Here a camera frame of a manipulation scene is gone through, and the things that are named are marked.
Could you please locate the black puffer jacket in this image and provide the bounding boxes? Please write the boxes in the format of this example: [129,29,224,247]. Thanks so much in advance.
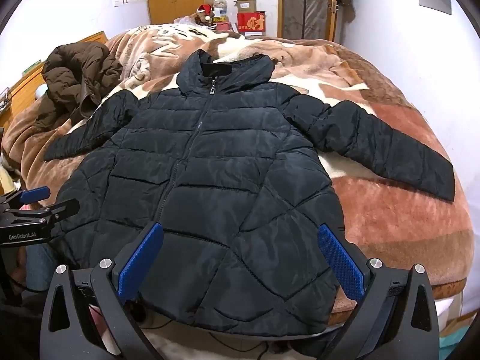
[45,50,455,337]

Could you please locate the wooden bedside desk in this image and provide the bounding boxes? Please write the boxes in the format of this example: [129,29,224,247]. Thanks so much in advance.
[0,30,109,129]

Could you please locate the brown puffer coat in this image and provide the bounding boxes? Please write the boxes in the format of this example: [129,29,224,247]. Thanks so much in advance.
[35,41,123,128]

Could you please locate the santa hat plush toy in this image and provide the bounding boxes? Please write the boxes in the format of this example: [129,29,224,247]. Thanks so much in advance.
[192,4,214,26]

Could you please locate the red gift box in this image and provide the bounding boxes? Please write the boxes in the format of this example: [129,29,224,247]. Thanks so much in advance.
[237,11,266,33]

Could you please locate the brown cardboard box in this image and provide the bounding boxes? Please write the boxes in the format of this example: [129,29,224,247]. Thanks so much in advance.
[234,0,257,13]

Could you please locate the wooden framed door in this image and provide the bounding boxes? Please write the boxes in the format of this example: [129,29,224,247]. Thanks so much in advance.
[277,0,338,41]

